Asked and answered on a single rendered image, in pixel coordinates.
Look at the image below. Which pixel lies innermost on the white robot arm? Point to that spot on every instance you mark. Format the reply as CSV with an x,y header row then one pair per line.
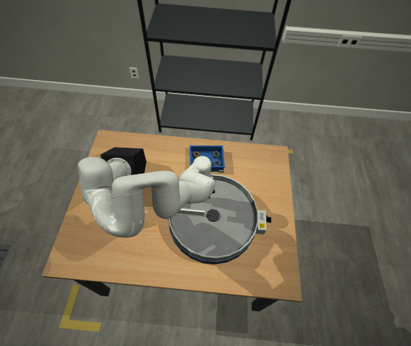
x,y
118,205

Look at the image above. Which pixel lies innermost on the blue crate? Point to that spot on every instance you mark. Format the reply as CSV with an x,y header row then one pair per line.
x,y
208,152

